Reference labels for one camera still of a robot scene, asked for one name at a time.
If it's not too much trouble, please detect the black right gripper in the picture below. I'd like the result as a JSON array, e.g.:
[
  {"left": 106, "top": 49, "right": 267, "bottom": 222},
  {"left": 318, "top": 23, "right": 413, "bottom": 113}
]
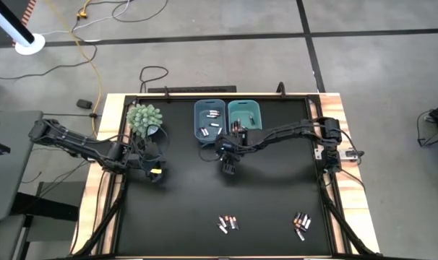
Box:
[{"left": 215, "top": 131, "right": 248, "bottom": 176}]

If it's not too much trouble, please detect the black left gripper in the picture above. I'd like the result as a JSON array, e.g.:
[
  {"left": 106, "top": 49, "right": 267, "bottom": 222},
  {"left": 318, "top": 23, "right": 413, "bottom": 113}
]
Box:
[{"left": 134, "top": 139, "right": 164, "bottom": 183}]

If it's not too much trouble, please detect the blue plastic bin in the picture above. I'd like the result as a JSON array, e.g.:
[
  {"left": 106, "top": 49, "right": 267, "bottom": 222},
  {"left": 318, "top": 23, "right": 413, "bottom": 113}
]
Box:
[{"left": 194, "top": 99, "right": 227, "bottom": 144}]

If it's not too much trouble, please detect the teal plastic bin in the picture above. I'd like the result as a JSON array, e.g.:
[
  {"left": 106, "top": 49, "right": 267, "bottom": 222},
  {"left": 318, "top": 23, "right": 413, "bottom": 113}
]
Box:
[{"left": 227, "top": 100, "right": 263, "bottom": 134}]

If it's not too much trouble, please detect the green succulent in patterned pot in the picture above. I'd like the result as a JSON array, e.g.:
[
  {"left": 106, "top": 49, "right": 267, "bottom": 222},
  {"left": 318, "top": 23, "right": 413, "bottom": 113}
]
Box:
[{"left": 126, "top": 103, "right": 165, "bottom": 139}]

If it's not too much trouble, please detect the black flat bar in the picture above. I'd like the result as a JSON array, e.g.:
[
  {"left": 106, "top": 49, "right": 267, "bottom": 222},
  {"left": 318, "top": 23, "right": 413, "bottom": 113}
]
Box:
[{"left": 147, "top": 85, "right": 238, "bottom": 94}]

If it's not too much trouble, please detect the gray desk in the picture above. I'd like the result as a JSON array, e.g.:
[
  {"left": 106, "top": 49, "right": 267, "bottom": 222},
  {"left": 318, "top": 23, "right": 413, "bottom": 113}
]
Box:
[{"left": 0, "top": 110, "right": 44, "bottom": 222}]

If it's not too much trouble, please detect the black white pole with base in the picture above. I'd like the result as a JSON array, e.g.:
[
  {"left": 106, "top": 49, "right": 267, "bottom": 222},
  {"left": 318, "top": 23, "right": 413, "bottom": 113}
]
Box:
[{"left": 0, "top": 0, "right": 46, "bottom": 56}]

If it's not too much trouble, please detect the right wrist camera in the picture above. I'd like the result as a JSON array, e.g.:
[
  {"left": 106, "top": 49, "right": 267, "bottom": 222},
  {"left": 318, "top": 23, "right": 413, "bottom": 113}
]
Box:
[{"left": 217, "top": 140, "right": 236, "bottom": 155}]

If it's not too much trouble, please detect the black frame strut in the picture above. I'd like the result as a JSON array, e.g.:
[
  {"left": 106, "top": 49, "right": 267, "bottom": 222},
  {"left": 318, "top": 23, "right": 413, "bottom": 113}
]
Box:
[
  {"left": 73, "top": 173, "right": 128, "bottom": 258},
  {"left": 319, "top": 187, "right": 377, "bottom": 258}
]

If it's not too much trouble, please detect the black looped floor cable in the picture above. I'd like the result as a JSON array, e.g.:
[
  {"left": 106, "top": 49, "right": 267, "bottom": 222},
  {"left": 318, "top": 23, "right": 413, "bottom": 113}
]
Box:
[{"left": 138, "top": 65, "right": 169, "bottom": 94}]

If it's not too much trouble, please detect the yellow cable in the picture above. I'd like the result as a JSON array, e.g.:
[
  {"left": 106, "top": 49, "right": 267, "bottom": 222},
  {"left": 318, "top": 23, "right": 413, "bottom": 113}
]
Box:
[{"left": 45, "top": 0, "right": 103, "bottom": 131}]

